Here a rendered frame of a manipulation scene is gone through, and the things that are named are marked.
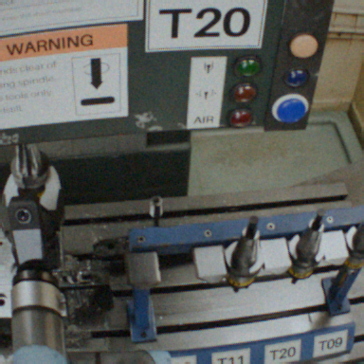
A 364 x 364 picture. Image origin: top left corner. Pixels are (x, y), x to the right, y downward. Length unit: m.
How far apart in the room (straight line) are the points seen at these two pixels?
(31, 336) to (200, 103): 0.38
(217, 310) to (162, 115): 0.79
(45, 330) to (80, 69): 0.38
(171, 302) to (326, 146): 0.99
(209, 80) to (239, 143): 1.49
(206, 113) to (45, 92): 0.15
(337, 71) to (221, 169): 0.54
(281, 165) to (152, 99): 1.46
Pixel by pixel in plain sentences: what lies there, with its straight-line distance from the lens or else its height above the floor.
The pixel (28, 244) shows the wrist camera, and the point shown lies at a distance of 0.81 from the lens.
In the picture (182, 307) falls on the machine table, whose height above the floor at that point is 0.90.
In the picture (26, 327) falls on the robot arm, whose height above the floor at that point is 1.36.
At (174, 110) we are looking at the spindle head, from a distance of 0.55.
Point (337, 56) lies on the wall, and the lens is 1.99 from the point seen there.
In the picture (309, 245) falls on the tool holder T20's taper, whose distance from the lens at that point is 0.96.
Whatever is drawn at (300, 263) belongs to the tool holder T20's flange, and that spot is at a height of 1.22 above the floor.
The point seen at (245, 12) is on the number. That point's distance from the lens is 0.48.
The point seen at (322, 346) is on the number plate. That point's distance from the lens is 1.25.
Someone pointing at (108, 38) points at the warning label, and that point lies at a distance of 0.48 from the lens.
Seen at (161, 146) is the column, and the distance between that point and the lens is 1.58.
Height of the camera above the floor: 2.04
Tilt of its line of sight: 51 degrees down
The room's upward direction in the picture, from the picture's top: 4 degrees clockwise
